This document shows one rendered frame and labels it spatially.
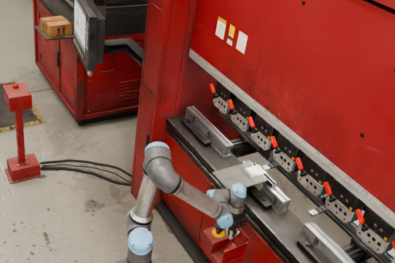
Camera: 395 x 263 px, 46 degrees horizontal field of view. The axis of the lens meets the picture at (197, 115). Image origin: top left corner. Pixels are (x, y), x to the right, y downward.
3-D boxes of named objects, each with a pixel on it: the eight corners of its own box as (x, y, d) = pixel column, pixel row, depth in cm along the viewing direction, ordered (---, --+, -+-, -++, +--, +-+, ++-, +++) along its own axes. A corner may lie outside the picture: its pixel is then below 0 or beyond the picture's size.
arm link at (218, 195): (210, 202, 218) (233, 200, 220) (206, 186, 227) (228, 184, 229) (208, 213, 222) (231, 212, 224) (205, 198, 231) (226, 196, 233)
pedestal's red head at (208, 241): (198, 245, 261) (204, 222, 251) (221, 236, 269) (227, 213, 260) (219, 271, 247) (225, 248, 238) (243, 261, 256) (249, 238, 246)
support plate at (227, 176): (211, 173, 264) (212, 172, 264) (248, 162, 278) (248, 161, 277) (230, 193, 252) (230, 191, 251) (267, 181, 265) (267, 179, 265)
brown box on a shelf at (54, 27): (34, 26, 402) (33, 13, 395) (63, 24, 415) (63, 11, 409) (45, 40, 382) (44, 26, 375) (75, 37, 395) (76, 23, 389)
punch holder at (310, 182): (296, 179, 240) (304, 154, 231) (308, 175, 244) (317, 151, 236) (316, 198, 230) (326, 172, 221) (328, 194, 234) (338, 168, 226)
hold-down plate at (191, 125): (181, 123, 325) (181, 120, 324) (187, 121, 328) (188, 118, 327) (204, 147, 305) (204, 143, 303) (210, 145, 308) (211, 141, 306)
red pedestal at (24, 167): (3, 169, 387) (-5, 82, 344) (34, 163, 400) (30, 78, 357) (9, 184, 373) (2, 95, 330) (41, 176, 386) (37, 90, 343)
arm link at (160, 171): (161, 169, 189) (240, 220, 212) (158, 153, 198) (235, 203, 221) (142, 187, 192) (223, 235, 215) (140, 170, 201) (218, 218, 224)
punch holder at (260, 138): (250, 137, 267) (255, 113, 259) (261, 134, 272) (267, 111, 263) (266, 152, 257) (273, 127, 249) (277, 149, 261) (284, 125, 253)
